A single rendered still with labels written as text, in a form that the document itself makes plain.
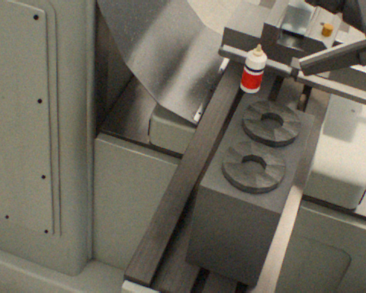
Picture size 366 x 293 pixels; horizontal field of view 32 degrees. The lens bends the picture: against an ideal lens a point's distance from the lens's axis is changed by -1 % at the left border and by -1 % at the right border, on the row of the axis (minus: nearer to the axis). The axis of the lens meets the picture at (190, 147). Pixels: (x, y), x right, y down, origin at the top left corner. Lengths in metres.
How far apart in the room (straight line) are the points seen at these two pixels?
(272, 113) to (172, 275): 0.29
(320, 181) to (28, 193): 0.73
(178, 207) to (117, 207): 0.58
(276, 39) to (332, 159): 0.28
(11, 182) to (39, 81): 0.37
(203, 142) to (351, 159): 0.37
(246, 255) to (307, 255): 0.63
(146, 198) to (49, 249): 0.37
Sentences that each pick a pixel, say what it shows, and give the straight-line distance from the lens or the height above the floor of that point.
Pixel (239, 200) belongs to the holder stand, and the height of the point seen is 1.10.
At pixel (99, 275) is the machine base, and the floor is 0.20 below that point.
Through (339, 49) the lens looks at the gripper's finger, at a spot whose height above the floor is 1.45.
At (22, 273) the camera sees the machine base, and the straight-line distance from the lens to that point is 1.89.
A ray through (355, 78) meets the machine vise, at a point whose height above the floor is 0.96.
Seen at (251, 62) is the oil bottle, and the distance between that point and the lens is 1.28.
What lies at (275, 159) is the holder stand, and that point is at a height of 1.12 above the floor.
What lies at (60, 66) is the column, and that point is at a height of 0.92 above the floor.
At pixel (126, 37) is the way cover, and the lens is 1.33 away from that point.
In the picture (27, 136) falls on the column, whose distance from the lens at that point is 1.51.
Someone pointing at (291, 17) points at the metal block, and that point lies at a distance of 1.37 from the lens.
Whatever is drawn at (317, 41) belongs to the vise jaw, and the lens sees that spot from 1.34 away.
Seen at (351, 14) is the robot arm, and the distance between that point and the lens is 1.19.
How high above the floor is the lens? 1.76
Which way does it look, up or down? 45 degrees down
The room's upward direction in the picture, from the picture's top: 10 degrees clockwise
